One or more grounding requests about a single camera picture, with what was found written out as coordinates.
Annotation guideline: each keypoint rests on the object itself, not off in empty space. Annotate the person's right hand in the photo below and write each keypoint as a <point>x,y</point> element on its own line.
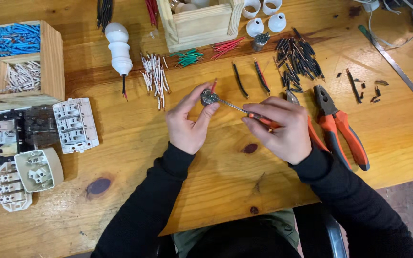
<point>289,132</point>

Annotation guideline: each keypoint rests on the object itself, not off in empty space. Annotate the person's left hand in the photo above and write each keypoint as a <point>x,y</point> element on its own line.
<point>185,125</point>

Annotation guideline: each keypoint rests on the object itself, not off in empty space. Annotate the metal lamp holder insert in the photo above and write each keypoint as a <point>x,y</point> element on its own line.
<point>208,97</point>
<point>260,41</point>

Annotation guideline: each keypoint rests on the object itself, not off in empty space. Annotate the scattered black insulation bits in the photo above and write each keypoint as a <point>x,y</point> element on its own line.
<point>375,91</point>

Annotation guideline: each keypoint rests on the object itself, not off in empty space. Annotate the person's green trousers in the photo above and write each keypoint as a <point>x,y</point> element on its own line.
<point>264,225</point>

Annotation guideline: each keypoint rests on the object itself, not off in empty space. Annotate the wooden box with bulbs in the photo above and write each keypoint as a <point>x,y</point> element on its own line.
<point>199,27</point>

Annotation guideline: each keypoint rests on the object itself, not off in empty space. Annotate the stacked white lamp holders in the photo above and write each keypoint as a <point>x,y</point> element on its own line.
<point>119,50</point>

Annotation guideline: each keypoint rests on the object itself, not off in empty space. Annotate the black chair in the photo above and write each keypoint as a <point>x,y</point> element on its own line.
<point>330,233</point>

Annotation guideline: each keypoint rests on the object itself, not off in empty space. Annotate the white lamp holder cover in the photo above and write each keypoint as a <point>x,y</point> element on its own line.
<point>251,8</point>
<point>272,6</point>
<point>255,28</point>
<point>277,22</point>

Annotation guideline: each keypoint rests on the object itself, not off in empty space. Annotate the metal saw blade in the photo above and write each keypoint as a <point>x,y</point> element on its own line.
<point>396,68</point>

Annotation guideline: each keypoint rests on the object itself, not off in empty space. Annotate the wooden compartment tray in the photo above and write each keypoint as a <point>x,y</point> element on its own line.
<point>52,61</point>

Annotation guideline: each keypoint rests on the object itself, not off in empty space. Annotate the beige round socket base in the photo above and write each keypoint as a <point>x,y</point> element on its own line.
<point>39,170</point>

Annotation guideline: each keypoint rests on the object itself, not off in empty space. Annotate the dark transparent switch module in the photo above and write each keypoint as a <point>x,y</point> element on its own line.
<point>41,125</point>

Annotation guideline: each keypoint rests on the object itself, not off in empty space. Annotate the black and white switch frame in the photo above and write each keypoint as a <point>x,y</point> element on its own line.
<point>7,136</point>

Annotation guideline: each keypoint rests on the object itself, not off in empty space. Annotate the white terminal switch module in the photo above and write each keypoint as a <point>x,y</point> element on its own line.
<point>11,193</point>

